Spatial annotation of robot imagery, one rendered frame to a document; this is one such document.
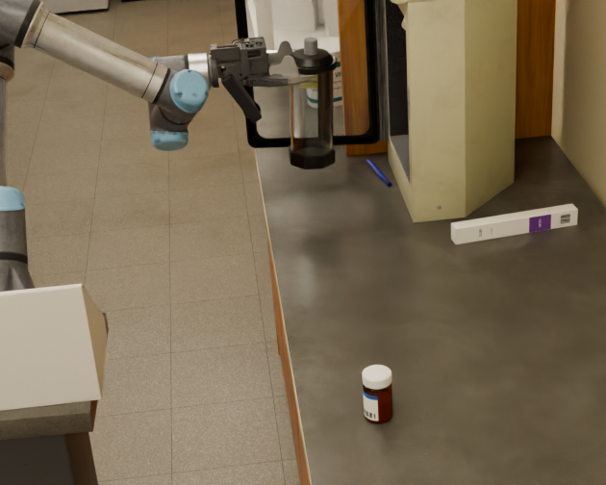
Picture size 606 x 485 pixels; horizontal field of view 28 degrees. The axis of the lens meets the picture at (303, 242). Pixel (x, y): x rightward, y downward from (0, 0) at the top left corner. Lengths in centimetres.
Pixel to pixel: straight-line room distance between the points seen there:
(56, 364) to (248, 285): 224
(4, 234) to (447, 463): 84
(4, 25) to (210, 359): 180
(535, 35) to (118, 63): 100
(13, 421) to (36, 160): 345
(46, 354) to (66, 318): 8
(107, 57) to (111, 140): 324
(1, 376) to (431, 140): 97
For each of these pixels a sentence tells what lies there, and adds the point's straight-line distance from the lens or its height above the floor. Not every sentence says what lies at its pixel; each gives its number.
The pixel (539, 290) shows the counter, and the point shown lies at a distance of 228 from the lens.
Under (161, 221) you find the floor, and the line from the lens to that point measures 472.
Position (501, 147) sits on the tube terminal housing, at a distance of 260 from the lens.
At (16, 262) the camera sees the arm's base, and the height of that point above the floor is 113.
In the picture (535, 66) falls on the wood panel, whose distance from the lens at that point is 285.
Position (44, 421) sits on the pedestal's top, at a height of 93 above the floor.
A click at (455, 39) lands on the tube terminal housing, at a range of 238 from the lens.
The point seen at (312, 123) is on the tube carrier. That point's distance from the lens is 251.
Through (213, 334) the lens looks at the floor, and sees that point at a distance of 397.
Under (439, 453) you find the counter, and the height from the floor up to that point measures 94.
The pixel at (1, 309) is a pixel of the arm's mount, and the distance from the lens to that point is 199.
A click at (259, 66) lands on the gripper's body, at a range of 248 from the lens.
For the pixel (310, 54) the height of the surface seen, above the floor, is 128.
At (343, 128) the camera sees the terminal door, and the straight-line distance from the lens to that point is 276.
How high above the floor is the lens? 210
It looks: 28 degrees down
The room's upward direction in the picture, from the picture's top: 4 degrees counter-clockwise
